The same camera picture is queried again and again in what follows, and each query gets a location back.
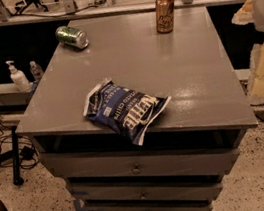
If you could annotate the orange soda can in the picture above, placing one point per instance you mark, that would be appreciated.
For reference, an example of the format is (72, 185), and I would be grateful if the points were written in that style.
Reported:
(164, 15)

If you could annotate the blue potato chip bag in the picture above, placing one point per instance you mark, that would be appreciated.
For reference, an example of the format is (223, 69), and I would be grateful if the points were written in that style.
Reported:
(128, 112)

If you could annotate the green soda can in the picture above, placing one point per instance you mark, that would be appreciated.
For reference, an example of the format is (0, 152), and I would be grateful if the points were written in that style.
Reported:
(72, 36)

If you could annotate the grey drawer cabinet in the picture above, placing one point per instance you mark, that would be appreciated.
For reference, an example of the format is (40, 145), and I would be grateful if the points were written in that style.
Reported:
(187, 149)

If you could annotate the black office chair base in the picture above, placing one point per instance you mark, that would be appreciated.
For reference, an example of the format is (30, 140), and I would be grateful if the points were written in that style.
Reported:
(22, 5)

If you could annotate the clear plastic bottle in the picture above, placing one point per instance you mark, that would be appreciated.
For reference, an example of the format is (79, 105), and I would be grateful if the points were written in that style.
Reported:
(36, 70)

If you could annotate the white pump bottle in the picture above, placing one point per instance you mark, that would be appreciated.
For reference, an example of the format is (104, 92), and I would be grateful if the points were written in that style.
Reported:
(18, 77)

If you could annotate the black stand leg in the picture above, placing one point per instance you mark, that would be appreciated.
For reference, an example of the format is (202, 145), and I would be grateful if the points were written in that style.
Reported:
(17, 179)

